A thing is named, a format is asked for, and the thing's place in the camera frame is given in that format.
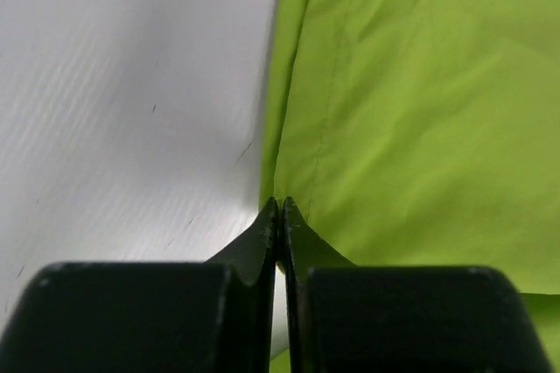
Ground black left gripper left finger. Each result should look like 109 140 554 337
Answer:
1 200 278 372

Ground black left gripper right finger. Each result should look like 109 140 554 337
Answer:
282 199 553 372

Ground lime green shorts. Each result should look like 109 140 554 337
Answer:
260 0 559 363

